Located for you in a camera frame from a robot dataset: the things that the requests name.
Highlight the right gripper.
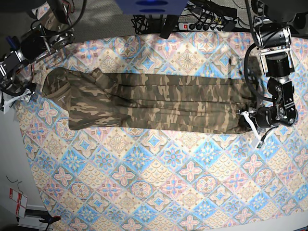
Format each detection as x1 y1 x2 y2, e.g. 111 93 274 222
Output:
1 81 36 101

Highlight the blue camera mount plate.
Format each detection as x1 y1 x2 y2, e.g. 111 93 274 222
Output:
116 0 188 15

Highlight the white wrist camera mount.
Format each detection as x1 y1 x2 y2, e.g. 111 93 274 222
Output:
0 89 35 114
237 110 271 149

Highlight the black blue bottom clamp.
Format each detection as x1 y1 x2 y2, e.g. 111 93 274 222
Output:
39 215 61 230

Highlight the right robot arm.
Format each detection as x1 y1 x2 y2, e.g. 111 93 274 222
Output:
0 0 75 97

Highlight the red white label tag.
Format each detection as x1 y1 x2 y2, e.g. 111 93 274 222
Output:
9 188 28 218

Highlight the camouflage T-shirt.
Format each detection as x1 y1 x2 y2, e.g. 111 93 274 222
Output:
41 67 257 134

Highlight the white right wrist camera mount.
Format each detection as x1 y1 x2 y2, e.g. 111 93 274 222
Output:
0 89 35 114

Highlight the blue table clamp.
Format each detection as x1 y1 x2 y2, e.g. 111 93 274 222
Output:
6 36 20 50

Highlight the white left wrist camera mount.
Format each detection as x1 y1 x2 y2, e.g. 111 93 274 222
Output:
237 110 271 149

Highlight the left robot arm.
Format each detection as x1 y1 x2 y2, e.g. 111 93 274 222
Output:
241 0 299 135

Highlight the white power strip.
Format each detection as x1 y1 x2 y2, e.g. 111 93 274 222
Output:
178 22 223 32

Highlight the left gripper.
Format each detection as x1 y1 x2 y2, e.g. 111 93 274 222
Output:
238 105 279 134

